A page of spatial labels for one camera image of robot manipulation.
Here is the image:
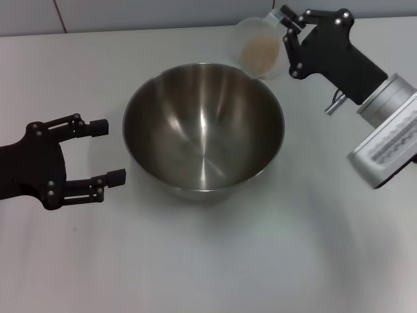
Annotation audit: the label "transparent plastic measuring cup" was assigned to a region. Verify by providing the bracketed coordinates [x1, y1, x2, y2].
[227, 8, 289, 82]

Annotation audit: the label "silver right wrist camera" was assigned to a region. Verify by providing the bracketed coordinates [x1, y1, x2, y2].
[347, 94, 417, 190]

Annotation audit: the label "right wrist cable with plug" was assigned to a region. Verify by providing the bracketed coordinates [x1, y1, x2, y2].
[324, 87, 347, 116]

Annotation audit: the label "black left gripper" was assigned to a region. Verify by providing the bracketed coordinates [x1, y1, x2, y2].
[0, 113, 127, 211]

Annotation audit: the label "stainless steel mixing bowl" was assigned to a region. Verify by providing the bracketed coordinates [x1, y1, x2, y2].
[122, 61, 286, 202]

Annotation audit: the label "white rice grains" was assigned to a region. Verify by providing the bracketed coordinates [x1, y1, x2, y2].
[240, 36, 280, 74]

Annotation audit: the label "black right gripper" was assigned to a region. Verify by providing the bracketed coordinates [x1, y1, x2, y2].
[281, 5, 388, 105]

